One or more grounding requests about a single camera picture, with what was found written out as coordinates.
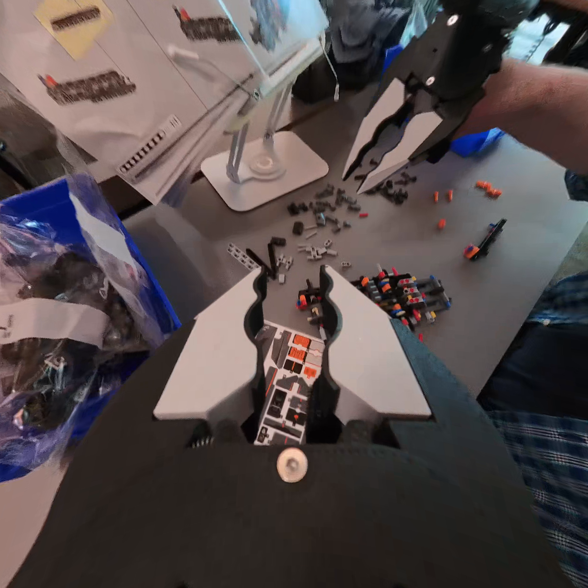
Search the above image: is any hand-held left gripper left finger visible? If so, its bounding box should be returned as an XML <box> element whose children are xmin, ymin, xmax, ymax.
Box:
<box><xmin>153</xmin><ymin>266</ymin><xmax>268</xmax><ymax>435</ymax></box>

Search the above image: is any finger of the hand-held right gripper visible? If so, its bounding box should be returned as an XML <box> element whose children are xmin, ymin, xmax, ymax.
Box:
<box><xmin>356</xmin><ymin>113</ymin><xmax>444</xmax><ymax>194</ymax></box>
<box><xmin>342</xmin><ymin>78</ymin><xmax>406</xmax><ymax>182</ymax></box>

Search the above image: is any lego car chassis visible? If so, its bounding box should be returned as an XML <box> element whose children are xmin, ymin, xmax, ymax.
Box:
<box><xmin>296</xmin><ymin>264</ymin><xmax>453</xmax><ymax>332</ymax></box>

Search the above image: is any instruction booklet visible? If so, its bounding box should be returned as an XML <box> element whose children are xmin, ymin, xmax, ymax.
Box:
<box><xmin>0</xmin><ymin>0</ymin><xmax>330</xmax><ymax>206</ymax></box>

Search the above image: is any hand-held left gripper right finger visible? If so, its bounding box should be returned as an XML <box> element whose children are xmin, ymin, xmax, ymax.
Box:
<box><xmin>318</xmin><ymin>265</ymin><xmax>433</xmax><ymax>433</ymax></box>

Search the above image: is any dark navy t-shirt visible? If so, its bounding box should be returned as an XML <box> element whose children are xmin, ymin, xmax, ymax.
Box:
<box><xmin>478</xmin><ymin>322</ymin><xmax>588</xmax><ymax>414</ymax></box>

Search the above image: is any pile of grey lego pieces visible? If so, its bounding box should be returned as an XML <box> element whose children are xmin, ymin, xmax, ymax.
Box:
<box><xmin>225</xmin><ymin>184</ymin><xmax>369</xmax><ymax>285</ymax></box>

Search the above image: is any black lego frame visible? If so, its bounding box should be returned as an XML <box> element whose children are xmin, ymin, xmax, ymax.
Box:
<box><xmin>463</xmin><ymin>218</ymin><xmax>508</xmax><ymax>262</ymax></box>

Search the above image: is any person's right forearm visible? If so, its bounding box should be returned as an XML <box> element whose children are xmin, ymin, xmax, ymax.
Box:
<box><xmin>452</xmin><ymin>57</ymin><xmax>588</xmax><ymax>175</ymax></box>

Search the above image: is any pile of black lego pieces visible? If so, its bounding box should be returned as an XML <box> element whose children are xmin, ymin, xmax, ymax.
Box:
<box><xmin>354</xmin><ymin>156</ymin><xmax>419</xmax><ymax>205</ymax></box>

